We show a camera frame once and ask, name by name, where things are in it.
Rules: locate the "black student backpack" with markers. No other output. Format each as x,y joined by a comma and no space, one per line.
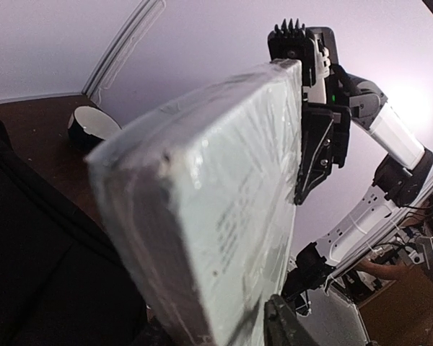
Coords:
61,281

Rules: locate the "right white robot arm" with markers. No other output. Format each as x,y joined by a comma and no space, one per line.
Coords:
396,184

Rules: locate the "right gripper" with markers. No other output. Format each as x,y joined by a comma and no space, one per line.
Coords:
325,119

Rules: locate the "pale green book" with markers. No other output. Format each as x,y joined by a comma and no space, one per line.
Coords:
197,198

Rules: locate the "left aluminium frame post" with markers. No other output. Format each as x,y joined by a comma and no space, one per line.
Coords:
139,22

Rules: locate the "white cup black band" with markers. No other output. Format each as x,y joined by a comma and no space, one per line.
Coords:
89,126

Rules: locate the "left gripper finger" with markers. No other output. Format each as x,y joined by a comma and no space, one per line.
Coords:
280,324

